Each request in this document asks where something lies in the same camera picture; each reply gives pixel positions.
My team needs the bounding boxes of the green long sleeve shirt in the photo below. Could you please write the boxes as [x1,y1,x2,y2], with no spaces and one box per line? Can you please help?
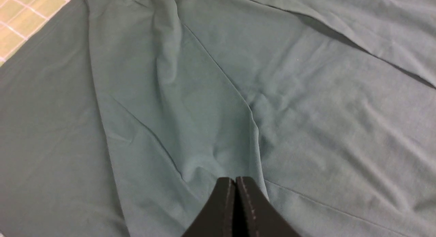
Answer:
[1,0,435,237]

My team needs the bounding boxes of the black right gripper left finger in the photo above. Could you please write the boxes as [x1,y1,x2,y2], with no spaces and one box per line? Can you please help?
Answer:
[182,177,236,237]

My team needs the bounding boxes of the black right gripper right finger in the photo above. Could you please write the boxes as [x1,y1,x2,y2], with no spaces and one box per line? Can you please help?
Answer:
[236,177,300,237]

